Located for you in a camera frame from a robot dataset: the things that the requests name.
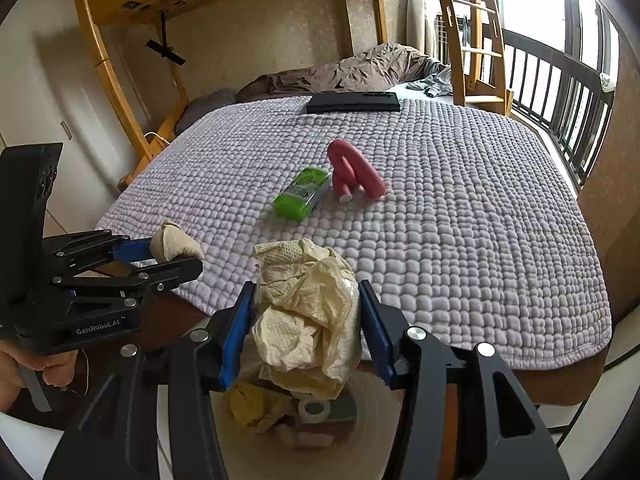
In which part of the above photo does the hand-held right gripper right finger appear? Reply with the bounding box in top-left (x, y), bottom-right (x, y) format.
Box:
top-left (357, 279), bottom-right (571, 480)

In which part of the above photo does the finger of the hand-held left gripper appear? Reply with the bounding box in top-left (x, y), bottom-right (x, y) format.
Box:
top-left (42, 229), bottom-right (156, 272)
top-left (50, 255), bottom-right (204, 319)

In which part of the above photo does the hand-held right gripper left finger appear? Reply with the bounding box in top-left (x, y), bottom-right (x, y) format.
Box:
top-left (42, 280), bottom-right (258, 480)

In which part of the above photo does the beige paper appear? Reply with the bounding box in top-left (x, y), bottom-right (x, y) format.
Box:
top-left (151, 220), bottom-right (205, 263)

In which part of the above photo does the yellow paper wrapper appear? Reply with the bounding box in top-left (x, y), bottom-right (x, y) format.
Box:
top-left (230, 382), bottom-right (282, 435)

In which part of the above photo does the cream paper towel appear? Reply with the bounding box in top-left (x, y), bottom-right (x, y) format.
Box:
top-left (250, 239), bottom-right (363, 401)

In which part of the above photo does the white trash bin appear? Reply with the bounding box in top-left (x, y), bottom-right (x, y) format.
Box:
top-left (207, 367), bottom-right (403, 480)

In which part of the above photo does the person's left hand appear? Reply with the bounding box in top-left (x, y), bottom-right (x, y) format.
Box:
top-left (0, 349), bottom-right (81, 407)

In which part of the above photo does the white tape roll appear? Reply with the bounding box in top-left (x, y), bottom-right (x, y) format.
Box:
top-left (299, 399), bottom-right (332, 422)

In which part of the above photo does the lilac quilted mat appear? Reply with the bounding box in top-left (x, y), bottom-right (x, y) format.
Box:
top-left (95, 95), bottom-right (613, 373)

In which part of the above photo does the white wardrobe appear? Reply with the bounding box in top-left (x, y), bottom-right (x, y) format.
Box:
top-left (0, 0), bottom-right (151, 246)

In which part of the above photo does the green packet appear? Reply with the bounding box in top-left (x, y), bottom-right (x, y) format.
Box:
top-left (272, 167), bottom-right (332, 220)

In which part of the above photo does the grey pillow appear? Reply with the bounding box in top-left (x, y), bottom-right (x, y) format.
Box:
top-left (174, 87), bottom-right (238, 136)

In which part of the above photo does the pink foam roller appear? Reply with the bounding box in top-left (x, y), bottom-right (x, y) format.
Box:
top-left (327, 139), bottom-right (387, 205)

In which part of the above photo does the wooden table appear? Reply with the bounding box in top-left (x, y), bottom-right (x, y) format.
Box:
top-left (140, 280), bottom-right (612, 407)

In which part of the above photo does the black phone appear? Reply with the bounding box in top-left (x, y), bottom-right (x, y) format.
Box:
top-left (305, 91), bottom-right (401, 115)

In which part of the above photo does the blue-grey garment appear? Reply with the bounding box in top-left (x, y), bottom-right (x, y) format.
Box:
top-left (407, 66), bottom-right (455, 99)

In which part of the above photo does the grey duvet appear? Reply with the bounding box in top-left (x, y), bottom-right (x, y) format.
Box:
top-left (235, 42), bottom-right (451, 103)

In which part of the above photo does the black balcony railing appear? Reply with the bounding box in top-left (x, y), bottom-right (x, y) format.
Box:
top-left (502, 27), bottom-right (617, 192)

